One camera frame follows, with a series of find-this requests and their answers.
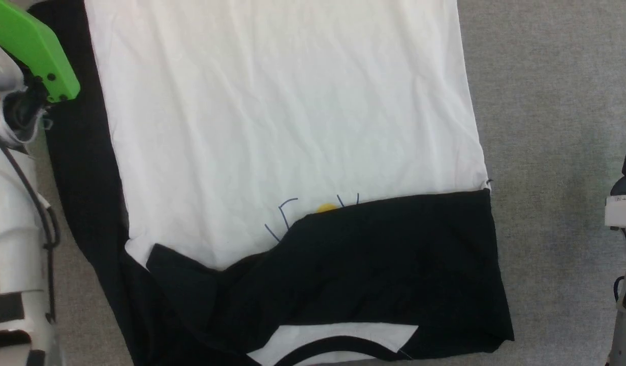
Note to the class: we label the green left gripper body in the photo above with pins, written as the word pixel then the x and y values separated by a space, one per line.
pixel 33 46

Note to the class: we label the white and black t-shirt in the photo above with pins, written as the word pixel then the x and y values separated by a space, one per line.
pixel 282 112

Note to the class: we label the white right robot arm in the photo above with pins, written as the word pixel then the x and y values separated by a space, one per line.
pixel 623 208

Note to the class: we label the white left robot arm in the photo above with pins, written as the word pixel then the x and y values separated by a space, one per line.
pixel 10 229

